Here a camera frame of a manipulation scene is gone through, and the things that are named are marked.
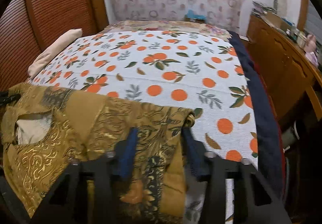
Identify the brown gold patterned garment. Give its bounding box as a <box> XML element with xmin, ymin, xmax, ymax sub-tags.
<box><xmin>1</xmin><ymin>83</ymin><xmax>194</xmax><ymax>223</ymax></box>

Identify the navy blue bed sheet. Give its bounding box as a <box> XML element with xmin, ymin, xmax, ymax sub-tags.
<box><xmin>229</xmin><ymin>31</ymin><xmax>285</xmax><ymax>199</ymax></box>

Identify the pale pink pillow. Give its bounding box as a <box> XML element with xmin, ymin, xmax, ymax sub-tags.
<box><xmin>28</xmin><ymin>28</ymin><xmax>82</xmax><ymax>79</ymax></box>

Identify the brown louvered wooden wardrobe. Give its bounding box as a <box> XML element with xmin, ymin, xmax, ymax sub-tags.
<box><xmin>1</xmin><ymin>0</ymin><xmax>109</xmax><ymax>91</ymax></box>

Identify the long wooden sideboard cabinet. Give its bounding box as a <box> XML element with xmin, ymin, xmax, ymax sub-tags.
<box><xmin>247</xmin><ymin>15</ymin><xmax>321</xmax><ymax>126</ymax></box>

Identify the orange fruit print blanket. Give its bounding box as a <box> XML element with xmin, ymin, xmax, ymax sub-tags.
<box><xmin>28</xmin><ymin>30</ymin><xmax>260</xmax><ymax>224</ymax></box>

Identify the floral rose bed quilt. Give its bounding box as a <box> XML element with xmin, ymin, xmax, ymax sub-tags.
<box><xmin>99</xmin><ymin>21</ymin><xmax>231</xmax><ymax>41</ymax></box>

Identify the pink tissue pack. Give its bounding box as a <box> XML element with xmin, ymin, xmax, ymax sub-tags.
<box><xmin>305</xmin><ymin>52</ymin><xmax>319</xmax><ymax>68</ymax></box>

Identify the pink thermos jug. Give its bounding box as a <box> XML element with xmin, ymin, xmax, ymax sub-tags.
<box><xmin>304</xmin><ymin>34</ymin><xmax>316</xmax><ymax>53</ymax></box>

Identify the cardboard box on sideboard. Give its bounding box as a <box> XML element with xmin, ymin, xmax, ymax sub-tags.
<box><xmin>265</xmin><ymin>12</ymin><xmax>290</xmax><ymax>29</ymax></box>

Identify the grey window roller blind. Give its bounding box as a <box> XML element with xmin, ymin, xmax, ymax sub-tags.
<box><xmin>305</xmin><ymin>1</ymin><xmax>322</xmax><ymax>45</ymax></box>

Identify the stack of folded fabrics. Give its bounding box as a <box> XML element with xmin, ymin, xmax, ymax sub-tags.
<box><xmin>251</xmin><ymin>1</ymin><xmax>276</xmax><ymax>16</ymax></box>

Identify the box with blue cloth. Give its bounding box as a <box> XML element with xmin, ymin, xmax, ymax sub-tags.
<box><xmin>184</xmin><ymin>10</ymin><xmax>206</xmax><ymax>23</ymax></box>

